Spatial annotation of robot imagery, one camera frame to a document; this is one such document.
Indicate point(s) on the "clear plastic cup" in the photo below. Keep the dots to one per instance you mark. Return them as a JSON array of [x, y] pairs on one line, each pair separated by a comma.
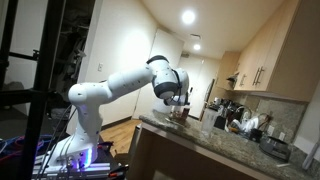
[[208, 120]]

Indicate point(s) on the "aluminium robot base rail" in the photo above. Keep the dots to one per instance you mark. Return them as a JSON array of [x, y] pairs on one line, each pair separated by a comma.
[[97, 171]]

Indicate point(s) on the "clear jar with purple lid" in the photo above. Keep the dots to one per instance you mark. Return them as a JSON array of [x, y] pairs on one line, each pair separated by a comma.
[[178, 113]]

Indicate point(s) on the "black metal frame post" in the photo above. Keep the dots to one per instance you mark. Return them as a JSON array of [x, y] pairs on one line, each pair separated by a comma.
[[45, 65]]

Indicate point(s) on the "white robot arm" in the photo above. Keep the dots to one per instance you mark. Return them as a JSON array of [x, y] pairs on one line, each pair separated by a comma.
[[170, 85]]

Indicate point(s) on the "white and orange bottle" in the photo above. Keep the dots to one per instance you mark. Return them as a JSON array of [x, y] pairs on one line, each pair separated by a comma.
[[186, 111]]

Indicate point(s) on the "upper wooden kitchen cabinets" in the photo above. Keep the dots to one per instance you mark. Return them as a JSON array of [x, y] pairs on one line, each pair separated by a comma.
[[282, 60]]

